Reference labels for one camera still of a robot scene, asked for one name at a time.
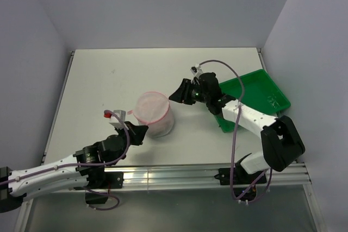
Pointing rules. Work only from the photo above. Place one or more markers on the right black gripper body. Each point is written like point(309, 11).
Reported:
point(199, 95)

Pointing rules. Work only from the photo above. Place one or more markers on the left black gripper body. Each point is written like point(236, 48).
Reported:
point(123, 132)

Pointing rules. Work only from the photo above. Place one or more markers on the white mesh laundry bag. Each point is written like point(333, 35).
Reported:
point(153, 109)

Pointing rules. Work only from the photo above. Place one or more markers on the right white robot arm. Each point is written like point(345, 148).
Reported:
point(281, 142)

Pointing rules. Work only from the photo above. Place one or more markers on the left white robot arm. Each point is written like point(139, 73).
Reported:
point(83, 169)

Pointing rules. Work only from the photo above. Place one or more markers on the green plastic tray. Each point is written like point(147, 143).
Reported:
point(261, 93)

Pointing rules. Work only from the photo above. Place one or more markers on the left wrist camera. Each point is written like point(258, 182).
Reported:
point(117, 118)

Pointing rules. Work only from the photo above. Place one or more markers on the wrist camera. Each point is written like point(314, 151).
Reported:
point(196, 71)
point(117, 118)

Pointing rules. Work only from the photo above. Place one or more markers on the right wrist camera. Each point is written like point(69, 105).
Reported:
point(196, 71)

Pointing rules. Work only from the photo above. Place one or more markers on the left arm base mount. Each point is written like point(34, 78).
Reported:
point(100, 193)

